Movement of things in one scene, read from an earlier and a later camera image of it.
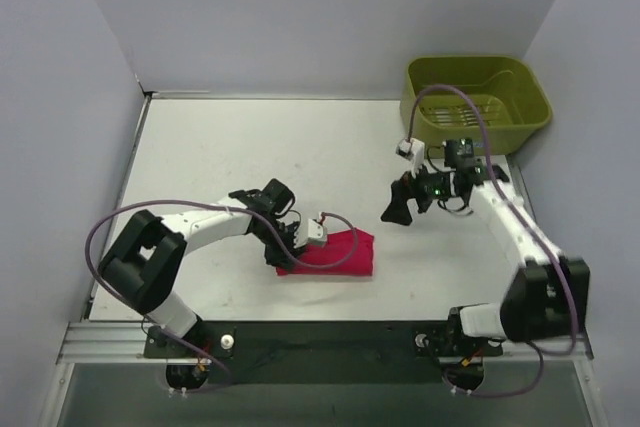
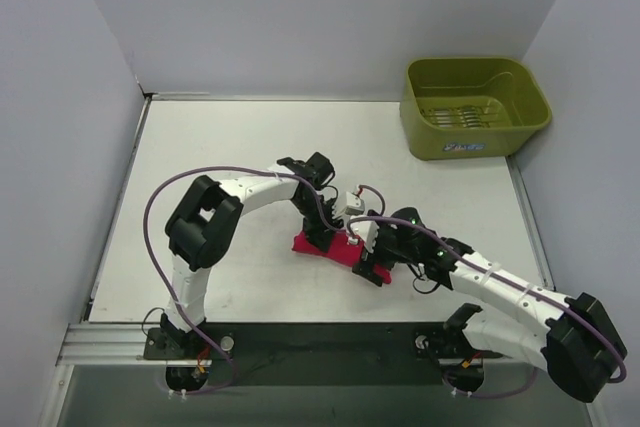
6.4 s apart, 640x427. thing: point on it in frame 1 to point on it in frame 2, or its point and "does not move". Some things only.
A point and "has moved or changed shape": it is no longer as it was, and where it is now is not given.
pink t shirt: x=337 y=245 has moved or changed shape
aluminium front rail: x=125 y=343 does not move
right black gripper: x=410 y=191 to x=373 y=264
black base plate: x=321 y=353 does not move
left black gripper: x=279 y=251 to x=320 y=229
